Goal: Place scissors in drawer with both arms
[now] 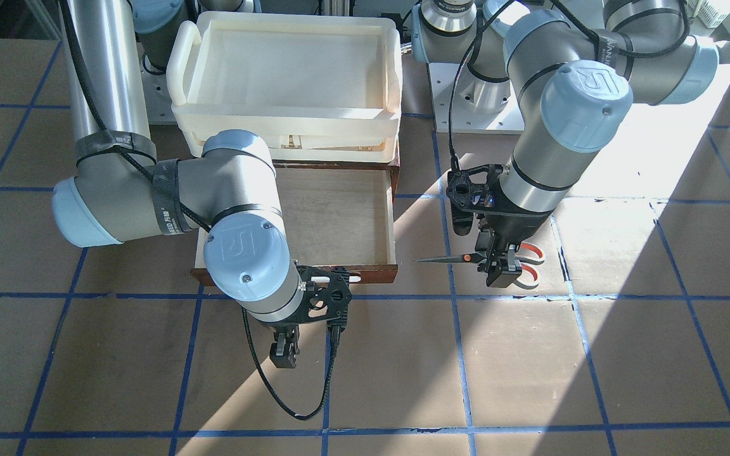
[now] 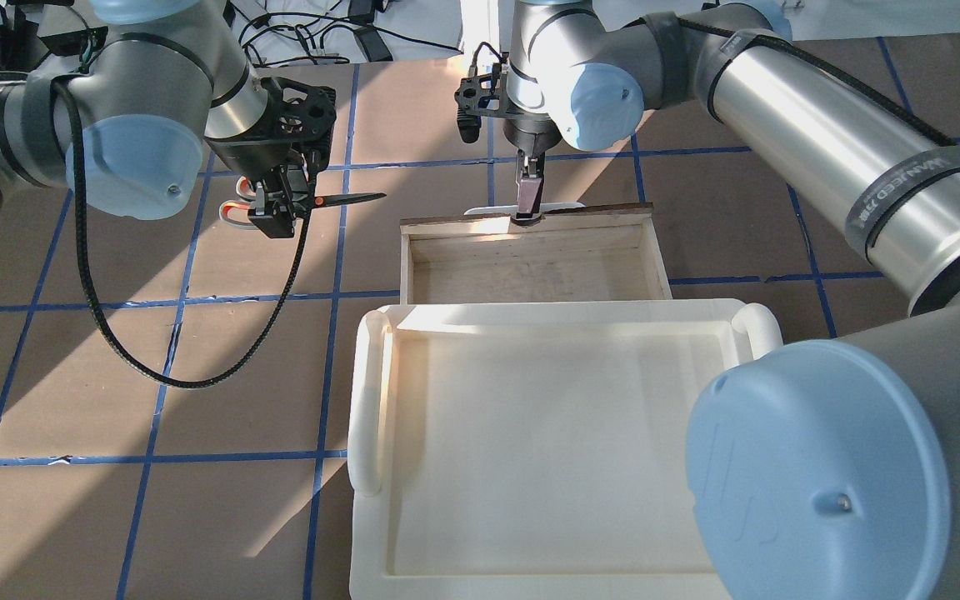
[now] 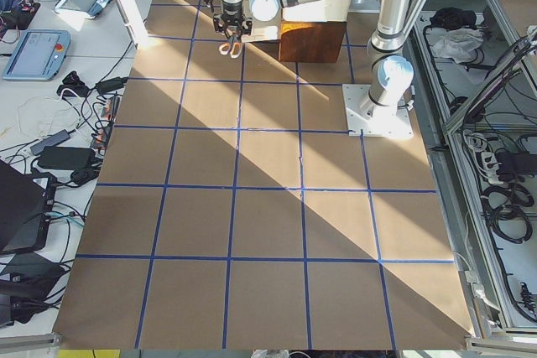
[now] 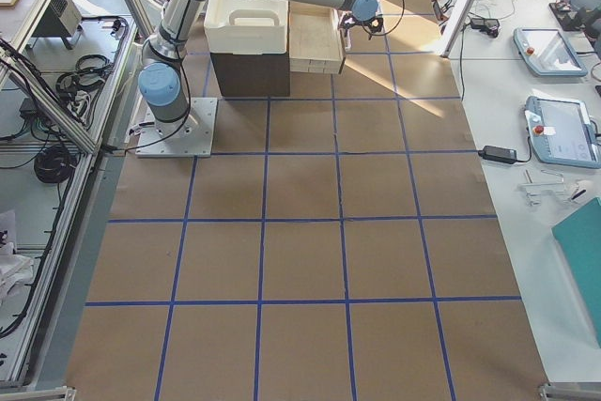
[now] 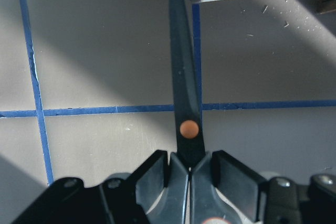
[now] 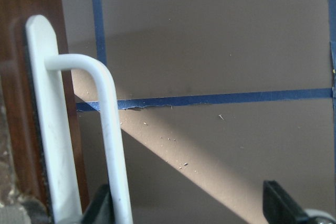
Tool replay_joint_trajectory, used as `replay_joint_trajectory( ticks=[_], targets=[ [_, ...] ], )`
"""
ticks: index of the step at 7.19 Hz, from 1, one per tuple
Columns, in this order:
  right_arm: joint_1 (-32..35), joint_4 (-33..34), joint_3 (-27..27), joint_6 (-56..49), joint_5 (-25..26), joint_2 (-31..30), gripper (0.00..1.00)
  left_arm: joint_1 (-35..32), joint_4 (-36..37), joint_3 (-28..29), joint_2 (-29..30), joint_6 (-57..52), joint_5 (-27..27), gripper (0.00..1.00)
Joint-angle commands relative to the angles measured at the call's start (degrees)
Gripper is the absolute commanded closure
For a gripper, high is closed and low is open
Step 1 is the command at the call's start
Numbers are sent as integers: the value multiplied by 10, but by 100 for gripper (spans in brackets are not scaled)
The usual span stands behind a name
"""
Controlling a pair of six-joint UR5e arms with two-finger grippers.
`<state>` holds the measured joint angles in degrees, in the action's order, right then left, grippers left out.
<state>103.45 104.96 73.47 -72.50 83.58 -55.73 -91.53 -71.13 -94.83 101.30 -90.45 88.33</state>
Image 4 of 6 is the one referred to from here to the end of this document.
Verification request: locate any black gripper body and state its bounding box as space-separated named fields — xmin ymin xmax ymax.
xmin=339 ymin=12 xmax=383 ymax=35

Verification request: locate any white drawer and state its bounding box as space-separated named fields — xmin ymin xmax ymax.
xmin=288 ymin=3 xmax=346 ymax=74

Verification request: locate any dark wooden drawer cabinet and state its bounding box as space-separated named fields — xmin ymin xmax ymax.
xmin=210 ymin=53 xmax=290 ymax=98

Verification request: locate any white plastic tray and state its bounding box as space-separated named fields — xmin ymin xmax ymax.
xmin=204 ymin=0 xmax=289 ymax=54

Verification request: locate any black power adapter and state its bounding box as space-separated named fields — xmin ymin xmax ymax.
xmin=478 ymin=146 xmax=518 ymax=164

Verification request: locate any upper teach pendant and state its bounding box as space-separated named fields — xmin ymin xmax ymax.
xmin=513 ymin=27 xmax=588 ymax=77

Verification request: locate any teach pendant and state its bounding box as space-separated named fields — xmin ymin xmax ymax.
xmin=513 ymin=27 xmax=588 ymax=77
xmin=524 ymin=96 xmax=600 ymax=169

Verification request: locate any lower teach pendant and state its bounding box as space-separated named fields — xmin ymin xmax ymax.
xmin=524 ymin=96 xmax=600 ymax=169

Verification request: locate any grey electronics box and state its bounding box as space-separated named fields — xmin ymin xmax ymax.
xmin=32 ymin=0 xmax=83 ymax=50

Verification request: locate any teal board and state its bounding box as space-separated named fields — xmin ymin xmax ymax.
xmin=552 ymin=197 xmax=600 ymax=335

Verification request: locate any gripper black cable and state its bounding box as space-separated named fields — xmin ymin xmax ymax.
xmin=375 ymin=0 xmax=406 ymax=37

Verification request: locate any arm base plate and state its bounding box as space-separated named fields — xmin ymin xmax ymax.
xmin=134 ymin=97 xmax=218 ymax=158

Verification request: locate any coiled black cable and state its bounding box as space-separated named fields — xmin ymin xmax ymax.
xmin=33 ymin=144 xmax=77 ymax=185

